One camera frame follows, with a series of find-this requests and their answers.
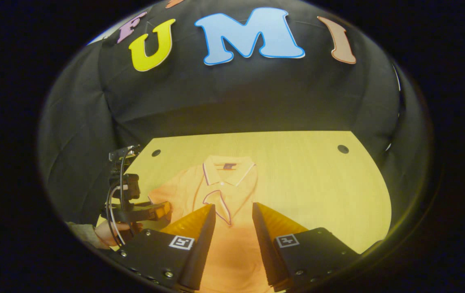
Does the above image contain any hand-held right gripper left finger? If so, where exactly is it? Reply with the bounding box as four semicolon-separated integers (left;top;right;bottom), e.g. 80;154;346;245
116;203;216;291

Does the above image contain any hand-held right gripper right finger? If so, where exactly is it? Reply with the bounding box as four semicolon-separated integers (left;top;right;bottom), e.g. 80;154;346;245
252;202;361;293

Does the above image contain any orange collared T-shirt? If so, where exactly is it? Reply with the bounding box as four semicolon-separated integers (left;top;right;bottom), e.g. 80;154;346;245
148;155;282;293

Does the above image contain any black backdrop cloth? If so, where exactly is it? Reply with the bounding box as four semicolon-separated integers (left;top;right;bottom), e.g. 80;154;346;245
39;0;432;228

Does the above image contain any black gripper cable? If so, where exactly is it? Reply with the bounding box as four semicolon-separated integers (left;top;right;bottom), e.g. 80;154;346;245
105;150;133;247

